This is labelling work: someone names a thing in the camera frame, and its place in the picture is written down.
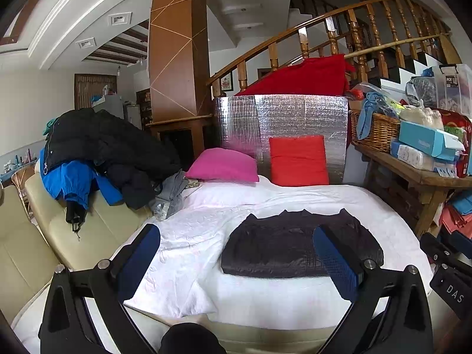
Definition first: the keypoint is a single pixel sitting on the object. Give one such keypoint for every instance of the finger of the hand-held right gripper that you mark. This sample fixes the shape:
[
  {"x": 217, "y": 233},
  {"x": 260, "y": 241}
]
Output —
[
  {"x": 464, "y": 236},
  {"x": 433, "y": 245}
]

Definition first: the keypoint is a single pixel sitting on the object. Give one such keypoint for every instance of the wooden pillar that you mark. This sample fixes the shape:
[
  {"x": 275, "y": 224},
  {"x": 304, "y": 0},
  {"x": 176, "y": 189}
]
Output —
[{"x": 173, "y": 44}]

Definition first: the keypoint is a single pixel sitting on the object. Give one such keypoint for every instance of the light blue patterned box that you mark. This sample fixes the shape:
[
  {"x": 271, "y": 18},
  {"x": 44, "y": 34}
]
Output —
[{"x": 446, "y": 169}]

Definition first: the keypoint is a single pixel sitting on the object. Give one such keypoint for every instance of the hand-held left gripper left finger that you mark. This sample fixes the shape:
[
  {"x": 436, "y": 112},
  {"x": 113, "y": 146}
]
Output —
[{"x": 142, "y": 254}]

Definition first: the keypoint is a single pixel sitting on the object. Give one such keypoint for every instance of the cream sofa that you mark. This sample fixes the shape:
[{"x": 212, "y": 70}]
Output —
[{"x": 92, "y": 228}]

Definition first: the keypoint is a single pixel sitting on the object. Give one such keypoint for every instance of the framed picture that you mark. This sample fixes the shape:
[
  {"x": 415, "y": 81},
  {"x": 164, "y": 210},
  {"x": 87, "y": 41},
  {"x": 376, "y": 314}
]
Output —
[{"x": 226, "y": 83}]

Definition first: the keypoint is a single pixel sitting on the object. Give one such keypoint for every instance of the folded blue cloth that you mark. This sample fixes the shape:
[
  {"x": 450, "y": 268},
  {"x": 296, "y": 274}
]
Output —
[{"x": 462, "y": 202}]

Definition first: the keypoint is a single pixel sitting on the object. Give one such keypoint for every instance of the clear plastic storage box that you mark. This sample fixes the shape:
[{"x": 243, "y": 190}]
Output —
[{"x": 453, "y": 96}]

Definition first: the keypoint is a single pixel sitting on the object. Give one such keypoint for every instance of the patterned plastic bag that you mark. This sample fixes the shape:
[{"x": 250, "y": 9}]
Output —
[{"x": 424, "y": 90}]

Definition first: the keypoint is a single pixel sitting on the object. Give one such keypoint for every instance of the wicker basket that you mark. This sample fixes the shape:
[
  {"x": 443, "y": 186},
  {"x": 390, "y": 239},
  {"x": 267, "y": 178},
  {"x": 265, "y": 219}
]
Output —
[{"x": 383, "y": 132}]

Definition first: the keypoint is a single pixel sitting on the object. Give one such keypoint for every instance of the folded coral cloth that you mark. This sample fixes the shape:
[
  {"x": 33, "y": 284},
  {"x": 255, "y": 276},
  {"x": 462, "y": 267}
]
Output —
[{"x": 455, "y": 221}]

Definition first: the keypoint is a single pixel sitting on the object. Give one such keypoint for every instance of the blue jacket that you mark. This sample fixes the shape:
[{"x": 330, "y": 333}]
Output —
[{"x": 70, "y": 180}]

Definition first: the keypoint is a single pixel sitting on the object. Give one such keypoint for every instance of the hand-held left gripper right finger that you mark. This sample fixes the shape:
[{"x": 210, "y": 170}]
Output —
[{"x": 335, "y": 261}]

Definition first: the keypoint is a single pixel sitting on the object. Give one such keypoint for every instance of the white bed blanket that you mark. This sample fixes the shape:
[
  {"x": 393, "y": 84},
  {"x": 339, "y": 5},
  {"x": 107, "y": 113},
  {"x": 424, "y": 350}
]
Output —
[{"x": 228, "y": 206}]

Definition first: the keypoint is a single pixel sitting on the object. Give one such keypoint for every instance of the bag of beige cloth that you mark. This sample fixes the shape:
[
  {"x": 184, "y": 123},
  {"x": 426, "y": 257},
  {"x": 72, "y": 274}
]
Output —
[{"x": 420, "y": 116}]

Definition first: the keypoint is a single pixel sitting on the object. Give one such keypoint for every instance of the red bag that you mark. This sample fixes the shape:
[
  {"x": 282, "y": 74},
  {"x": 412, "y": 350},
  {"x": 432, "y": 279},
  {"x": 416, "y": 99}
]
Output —
[{"x": 461, "y": 121}]

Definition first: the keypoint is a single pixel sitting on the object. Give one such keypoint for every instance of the wooden table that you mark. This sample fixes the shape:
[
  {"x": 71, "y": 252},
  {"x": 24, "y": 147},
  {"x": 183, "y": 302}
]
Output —
[{"x": 405, "y": 175}]

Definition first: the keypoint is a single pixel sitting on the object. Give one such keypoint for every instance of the wooden stair railing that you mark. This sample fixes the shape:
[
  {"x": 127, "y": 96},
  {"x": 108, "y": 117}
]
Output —
[{"x": 273, "y": 55}]

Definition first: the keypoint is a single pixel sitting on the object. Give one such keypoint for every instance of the white patterned tissue pack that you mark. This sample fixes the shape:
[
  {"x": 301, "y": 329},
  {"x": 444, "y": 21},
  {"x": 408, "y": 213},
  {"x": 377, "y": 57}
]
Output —
[{"x": 413, "y": 155}]

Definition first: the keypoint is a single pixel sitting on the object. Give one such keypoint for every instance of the wooden lattice screen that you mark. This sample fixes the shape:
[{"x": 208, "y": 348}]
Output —
[{"x": 84, "y": 88}]

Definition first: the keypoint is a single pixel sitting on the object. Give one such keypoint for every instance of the black quilted jacket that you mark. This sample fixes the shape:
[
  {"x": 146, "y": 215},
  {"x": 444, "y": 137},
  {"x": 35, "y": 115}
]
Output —
[{"x": 273, "y": 250}]

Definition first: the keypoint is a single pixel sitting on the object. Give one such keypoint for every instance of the pile of dark jackets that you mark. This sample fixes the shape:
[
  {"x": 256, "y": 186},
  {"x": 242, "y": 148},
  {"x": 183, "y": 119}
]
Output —
[{"x": 110, "y": 143}]

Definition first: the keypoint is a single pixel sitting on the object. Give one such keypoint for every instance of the blue cardboard box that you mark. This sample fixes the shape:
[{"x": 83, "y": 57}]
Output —
[{"x": 420, "y": 136}]

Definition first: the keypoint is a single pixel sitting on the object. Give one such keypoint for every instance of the red cloth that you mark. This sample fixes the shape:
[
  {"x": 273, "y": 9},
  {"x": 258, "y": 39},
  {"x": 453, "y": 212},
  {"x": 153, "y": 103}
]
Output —
[{"x": 306, "y": 77}]

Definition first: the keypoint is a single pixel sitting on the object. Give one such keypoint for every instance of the pink pillow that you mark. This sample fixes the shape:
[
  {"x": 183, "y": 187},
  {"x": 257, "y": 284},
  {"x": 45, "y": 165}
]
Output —
[{"x": 221, "y": 164}]

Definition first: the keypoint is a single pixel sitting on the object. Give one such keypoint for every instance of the red pillow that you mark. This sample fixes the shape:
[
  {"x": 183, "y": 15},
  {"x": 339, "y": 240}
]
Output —
[{"x": 298, "y": 160}]

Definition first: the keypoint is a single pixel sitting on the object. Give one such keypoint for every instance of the dark wooden cabinet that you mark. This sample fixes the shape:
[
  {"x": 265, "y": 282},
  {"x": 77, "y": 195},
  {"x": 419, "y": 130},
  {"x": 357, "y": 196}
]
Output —
[{"x": 177, "y": 120}]

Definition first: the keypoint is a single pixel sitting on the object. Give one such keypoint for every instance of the grey cloth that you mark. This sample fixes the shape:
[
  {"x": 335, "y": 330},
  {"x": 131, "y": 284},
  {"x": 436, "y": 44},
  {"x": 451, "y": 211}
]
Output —
[{"x": 171, "y": 195}]

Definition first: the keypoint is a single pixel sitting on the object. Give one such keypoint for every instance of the white refrigerator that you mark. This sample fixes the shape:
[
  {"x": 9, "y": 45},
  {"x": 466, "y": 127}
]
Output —
[{"x": 131, "y": 116}]

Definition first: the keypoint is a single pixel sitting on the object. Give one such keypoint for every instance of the silver foil insulation board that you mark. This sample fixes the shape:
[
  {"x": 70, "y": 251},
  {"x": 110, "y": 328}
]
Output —
[{"x": 295, "y": 118}]

